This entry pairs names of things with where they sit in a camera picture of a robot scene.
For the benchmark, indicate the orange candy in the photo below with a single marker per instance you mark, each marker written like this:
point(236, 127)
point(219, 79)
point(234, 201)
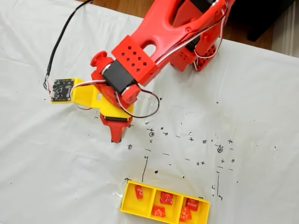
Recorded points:
point(158, 211)
point(139, 191)

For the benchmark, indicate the red candy with pointed logo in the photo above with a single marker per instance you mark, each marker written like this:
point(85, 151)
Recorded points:
point(166, 198)

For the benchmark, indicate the red candy with round logo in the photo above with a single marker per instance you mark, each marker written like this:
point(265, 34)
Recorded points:
point(192, 203)

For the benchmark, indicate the red candy with brand text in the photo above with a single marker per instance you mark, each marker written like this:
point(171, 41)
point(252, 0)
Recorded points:
point(185, 213)

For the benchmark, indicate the yellow three-compartment box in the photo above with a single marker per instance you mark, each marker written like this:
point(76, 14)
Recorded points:
point(130, 207)

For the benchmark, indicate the white table cloth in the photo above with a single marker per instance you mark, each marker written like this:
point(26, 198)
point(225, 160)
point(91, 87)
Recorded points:
point(46, 151)

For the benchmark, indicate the camera board on yellow mount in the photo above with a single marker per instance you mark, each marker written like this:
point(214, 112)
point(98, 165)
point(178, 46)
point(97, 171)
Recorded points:
point(61, 89)

